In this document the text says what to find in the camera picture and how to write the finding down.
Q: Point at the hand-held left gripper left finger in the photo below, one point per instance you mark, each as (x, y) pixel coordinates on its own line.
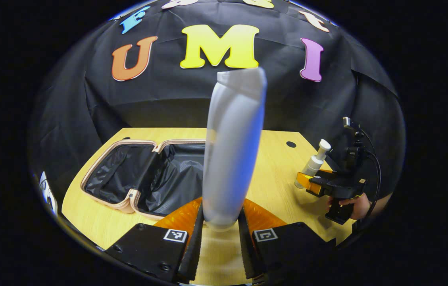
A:
(197, 242)

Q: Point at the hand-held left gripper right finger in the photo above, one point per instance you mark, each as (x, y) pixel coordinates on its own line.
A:
(244, 246)

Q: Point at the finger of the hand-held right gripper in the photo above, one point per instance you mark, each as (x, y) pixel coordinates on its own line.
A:
(319, 184)
(327, 171)

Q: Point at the white pump bottle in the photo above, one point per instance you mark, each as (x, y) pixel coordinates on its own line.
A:
(314, 163)

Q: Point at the pink hard-shell suitcase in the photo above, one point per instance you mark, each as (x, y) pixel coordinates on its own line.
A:
(176, 178)

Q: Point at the white squeeze tube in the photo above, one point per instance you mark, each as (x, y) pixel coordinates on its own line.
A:
(231, 151)

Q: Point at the black backdrop cloth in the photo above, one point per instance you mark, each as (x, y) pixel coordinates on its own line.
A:
(160, 103)

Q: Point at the white printed board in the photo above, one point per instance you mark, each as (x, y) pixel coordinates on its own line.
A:
(47, 190)

